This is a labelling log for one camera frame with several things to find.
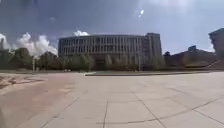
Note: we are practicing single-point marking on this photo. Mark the large grey curved building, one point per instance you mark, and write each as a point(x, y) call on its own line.
point(110, 45)

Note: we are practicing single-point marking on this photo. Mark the pale stone slab plaza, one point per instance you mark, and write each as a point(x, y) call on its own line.
point(126, 100)

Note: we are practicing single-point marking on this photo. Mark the row of trees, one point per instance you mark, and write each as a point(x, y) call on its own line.
point(66, 61)

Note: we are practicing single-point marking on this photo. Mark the pole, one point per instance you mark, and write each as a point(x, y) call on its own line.
point(33, 64)

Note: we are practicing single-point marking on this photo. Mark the low dark building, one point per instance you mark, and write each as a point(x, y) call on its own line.
point(195, 57)

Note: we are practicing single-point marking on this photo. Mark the tall building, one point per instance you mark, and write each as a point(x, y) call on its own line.
point(218, 43)

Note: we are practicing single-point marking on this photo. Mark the low kerb wall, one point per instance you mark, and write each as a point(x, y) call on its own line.
point(143, 73)

